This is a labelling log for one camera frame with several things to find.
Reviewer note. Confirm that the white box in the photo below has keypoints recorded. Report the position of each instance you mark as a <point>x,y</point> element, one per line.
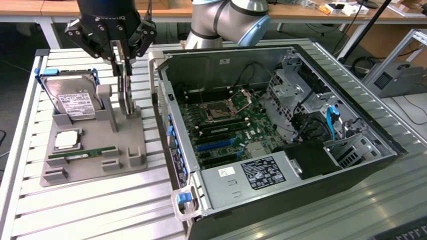
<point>353,10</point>

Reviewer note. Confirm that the small orange box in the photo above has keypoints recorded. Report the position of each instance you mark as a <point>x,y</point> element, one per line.
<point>324,9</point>

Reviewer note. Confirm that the black keyboard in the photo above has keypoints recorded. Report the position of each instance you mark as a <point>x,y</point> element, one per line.
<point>409,233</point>

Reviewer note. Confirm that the CPU socket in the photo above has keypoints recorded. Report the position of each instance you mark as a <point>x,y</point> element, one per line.
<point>217,112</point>

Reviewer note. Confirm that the green motherboard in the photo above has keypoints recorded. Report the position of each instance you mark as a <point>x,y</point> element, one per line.
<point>256,125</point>

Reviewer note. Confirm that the perforated silver disk bay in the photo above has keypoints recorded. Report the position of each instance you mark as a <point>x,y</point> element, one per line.
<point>360,150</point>

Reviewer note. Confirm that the open black PC case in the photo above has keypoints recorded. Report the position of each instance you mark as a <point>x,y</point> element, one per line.
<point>333,195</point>

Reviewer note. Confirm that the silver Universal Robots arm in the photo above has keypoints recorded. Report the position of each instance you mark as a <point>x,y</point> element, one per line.
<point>206,22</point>

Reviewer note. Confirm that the metal socket cover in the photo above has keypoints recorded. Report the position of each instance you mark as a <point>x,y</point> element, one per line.
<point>240,100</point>

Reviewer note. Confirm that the silver CPU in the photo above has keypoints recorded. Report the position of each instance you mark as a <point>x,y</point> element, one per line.
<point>66,139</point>

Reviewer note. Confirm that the black plastic air shroud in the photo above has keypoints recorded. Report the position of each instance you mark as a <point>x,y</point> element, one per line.
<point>309,160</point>

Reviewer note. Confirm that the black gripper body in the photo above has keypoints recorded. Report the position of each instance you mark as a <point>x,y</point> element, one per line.
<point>109,20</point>

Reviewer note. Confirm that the aluminium profile frame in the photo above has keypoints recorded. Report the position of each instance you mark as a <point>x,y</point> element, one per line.
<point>399,48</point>

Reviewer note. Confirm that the silver metal disk bay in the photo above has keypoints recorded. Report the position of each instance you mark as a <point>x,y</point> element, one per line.
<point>283,90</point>

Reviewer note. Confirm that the silver chipset heatsink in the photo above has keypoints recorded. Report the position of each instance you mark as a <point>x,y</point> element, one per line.
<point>257,150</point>

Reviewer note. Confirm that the black tripod pole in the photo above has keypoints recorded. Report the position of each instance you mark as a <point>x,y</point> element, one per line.
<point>368,25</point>

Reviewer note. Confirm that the grey power supply unit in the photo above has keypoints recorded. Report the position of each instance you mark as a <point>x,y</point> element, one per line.
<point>226,190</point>

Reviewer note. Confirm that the graphics card with black fan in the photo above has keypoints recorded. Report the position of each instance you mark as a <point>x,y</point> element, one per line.
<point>124,95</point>

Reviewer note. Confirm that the wooden desk with white legs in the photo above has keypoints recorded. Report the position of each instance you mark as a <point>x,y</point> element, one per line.
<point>300,13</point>
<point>33,10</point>

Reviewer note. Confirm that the green RAM stick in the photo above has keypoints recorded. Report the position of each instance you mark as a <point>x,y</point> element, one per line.
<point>217,129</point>
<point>82,153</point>

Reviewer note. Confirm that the grey plastic parts rack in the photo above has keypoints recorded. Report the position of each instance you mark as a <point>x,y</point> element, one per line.
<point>93,140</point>

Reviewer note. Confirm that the black RAM slot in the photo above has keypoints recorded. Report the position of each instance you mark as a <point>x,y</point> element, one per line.
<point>213,95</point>
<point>213,89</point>
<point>221,122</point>
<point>213,92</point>
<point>213,98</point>
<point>240,124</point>

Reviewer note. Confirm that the black expansion slot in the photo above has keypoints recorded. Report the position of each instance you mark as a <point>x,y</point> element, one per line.
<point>213,140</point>
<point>220,157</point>
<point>221,163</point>

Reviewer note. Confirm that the hard disk with blue carrier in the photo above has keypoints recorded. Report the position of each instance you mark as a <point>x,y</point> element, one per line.
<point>73,100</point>

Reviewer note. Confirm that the blue expansion slot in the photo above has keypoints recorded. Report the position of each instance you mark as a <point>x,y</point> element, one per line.
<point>214,145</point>

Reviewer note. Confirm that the thin metal locking lever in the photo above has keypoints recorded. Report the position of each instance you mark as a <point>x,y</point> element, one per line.
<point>200,96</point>

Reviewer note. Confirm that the small black device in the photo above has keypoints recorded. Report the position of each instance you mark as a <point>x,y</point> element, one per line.
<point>335,6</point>

